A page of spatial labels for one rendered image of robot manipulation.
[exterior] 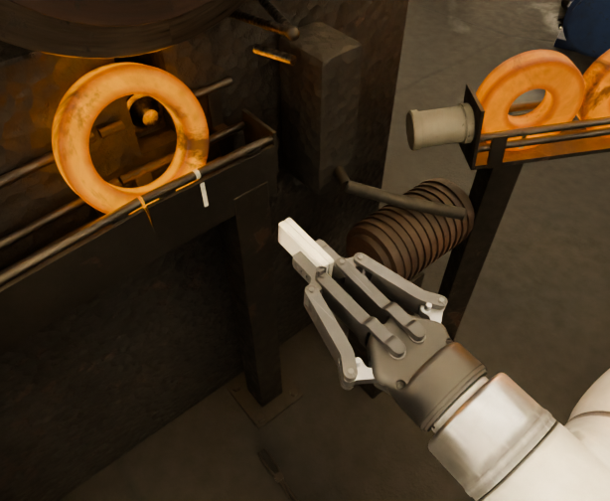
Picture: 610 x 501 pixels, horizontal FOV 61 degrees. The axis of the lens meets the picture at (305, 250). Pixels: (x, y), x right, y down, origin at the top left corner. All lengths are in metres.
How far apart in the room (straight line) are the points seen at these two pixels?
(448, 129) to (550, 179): 1.14
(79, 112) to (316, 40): 0.32
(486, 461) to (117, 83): 0.52
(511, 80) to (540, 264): 0.90
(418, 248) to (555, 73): 0.32
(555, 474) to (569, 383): 1.01
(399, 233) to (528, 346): 0.68
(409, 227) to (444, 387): 0.47
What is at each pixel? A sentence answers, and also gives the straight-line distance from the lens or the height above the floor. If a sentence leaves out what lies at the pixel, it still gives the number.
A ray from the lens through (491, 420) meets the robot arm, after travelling 0.43.
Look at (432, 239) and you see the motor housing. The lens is 0.88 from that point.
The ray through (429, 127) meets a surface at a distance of 0.81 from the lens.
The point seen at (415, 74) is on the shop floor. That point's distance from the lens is 2.34.
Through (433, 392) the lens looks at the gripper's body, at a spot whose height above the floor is 0.76.
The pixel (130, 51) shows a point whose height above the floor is 0.89.
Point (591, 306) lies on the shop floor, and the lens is 1.59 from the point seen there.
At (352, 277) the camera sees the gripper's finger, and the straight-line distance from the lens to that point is 0.49.
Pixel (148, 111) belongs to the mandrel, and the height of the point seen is 0.75.
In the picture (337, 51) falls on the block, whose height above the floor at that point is 0.80.
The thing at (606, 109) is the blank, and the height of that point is 0.70.
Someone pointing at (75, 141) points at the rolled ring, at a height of 0.79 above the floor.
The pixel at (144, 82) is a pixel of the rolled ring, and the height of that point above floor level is 0.82.
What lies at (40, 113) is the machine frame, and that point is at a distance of 0.66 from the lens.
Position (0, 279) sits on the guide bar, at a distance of 0.64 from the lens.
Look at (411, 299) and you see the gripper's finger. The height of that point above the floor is 0.74.
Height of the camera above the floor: 1.14
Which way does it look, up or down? 48 degrees down
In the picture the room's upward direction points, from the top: straight up
